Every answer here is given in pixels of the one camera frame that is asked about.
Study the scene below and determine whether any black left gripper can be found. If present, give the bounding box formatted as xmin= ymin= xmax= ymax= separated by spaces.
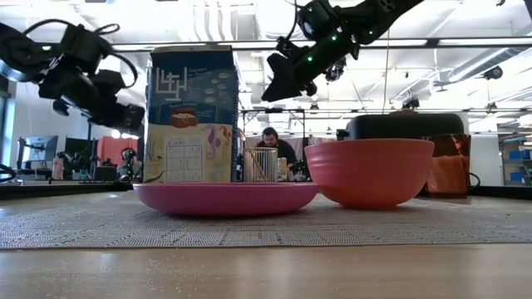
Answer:
xmin=38 ymin=57 xmax=147 ymax=132

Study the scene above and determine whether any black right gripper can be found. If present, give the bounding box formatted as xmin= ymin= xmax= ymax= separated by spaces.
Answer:
xmin=261 ymin=30 xmax=361 ymax=103

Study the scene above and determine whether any blue cereal box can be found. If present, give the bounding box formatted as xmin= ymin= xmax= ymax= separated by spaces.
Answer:
xmin=143 ymin=44 xmax=241 ymax=184

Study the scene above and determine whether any gold wire cup holder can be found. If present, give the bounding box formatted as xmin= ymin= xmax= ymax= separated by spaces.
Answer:
xmin=242 ymin=147 xmax=279 ymax=184

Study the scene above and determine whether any coral red bowl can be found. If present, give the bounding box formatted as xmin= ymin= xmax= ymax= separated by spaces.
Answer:
xmin=303 ymin=138 xmax=436 ymax=210

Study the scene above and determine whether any pink plastic plate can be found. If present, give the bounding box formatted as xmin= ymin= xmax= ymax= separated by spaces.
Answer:
xmin=132 ymin=181 xmax=321 ymax=218

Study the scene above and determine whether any grey woven placemat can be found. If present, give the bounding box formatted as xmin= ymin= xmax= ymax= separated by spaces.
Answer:
xmin=0 ymin=191 xmax=532 ymax=251

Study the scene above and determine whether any orange translucent glass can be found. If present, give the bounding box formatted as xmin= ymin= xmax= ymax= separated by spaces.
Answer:
xmin=419 ymin=133 xmax=472 ymax=199

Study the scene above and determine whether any coral cloth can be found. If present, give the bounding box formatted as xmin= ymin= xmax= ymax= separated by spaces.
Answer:
xmin=97 ymin=135 xmax=140 ymax=161

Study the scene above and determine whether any person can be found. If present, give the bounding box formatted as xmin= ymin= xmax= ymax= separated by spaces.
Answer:
xmin=254 ymin=126 xmax=298 ymax=168

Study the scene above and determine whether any computer monitor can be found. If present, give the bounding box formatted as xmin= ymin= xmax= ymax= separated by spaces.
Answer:
xmin=19 ymin=135 xmax=60 ymax=164

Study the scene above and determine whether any black toaster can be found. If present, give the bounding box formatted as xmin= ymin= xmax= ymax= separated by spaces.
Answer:
xmin=336 ymin=111 xmax=466 ymax=141

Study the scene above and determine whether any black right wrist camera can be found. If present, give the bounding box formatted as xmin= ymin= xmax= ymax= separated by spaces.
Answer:
xmin=296 ymin=0 xmax=330 ymax=42

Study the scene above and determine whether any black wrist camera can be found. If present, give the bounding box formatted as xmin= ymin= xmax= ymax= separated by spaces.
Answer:
xmin=296 ymin=0 xmax=330 ymax=42
xmin=61 ymin=23 xmax=114 ymax=64

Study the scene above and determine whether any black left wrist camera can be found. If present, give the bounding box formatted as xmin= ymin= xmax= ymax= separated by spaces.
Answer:
xmin=61 ymin=23 xmax=114 ymax=64

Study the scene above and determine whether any black aluminium table frame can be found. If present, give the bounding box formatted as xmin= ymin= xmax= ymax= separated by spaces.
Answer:
xmin=0 ymin=181 xmax=532 ymax=201

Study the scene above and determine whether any black cable loop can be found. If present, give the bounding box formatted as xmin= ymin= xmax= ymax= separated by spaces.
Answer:
xmin=0 ymin=163 xmax=18 ymax=184

